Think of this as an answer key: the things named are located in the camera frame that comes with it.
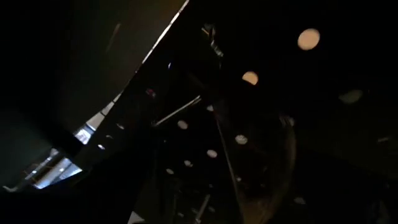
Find steel peg hook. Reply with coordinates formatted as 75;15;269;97
153;95;202;128
195;194;211;224
201;24;224;60

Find black pegboard cart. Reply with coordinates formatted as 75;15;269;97
0;0;398;224

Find clear black safety glasses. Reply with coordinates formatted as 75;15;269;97
214;105;298;224

